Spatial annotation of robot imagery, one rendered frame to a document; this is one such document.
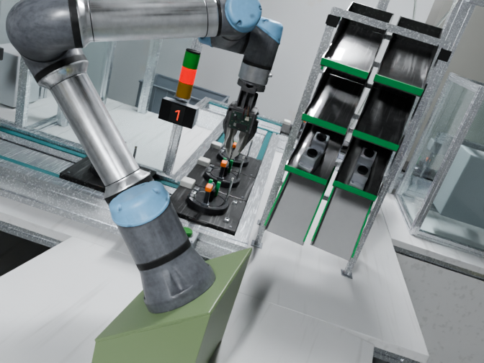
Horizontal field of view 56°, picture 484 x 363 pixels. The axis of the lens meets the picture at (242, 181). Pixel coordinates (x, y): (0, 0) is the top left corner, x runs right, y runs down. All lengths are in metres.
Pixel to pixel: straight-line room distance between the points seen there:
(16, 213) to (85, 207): 0.20
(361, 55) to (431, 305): 1.28
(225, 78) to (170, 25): 3.66
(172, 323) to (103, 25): 0.56
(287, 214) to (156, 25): 0.76
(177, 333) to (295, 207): 0.71
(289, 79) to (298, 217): 3.04
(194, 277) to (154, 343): 0.14
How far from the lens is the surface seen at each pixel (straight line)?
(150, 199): 0.87
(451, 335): 2.39
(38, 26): 0.93
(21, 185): 1.54
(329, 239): 1.45
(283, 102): 4.42
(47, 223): 1.47
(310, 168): 1.34
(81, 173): 1.54
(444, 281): 2.22
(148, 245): 0.88
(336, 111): 1.39
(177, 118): 1.55
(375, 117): 1.43
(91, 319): 1.15
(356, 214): 1.49
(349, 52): 1.39
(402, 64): 1.43
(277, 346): 1.22
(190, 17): 0.94
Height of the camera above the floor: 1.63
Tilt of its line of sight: 22 degrees down
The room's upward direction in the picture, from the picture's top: 17 degrees clockwise
